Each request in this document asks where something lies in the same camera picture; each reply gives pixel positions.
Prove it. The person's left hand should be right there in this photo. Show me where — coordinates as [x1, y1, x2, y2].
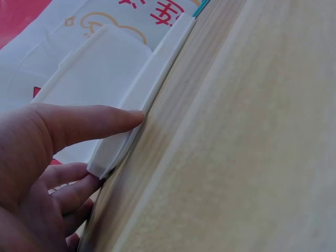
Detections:
[0, 102, 145, 252]

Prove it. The white wet wipes packet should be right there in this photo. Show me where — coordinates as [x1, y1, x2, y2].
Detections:
[0, 0, 211, 182]

